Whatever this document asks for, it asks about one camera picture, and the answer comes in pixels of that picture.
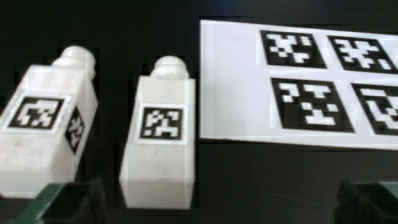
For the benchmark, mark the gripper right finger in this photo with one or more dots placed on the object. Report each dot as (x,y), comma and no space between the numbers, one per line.
(366,203)

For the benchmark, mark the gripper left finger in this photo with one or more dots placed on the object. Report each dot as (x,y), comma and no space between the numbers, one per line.
(67,204)

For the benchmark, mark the white table leg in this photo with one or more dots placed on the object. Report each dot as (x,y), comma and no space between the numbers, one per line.
(156,168)
(44,124)

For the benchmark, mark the white sheet with markers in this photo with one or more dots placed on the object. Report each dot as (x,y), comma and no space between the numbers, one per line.
(298,86)

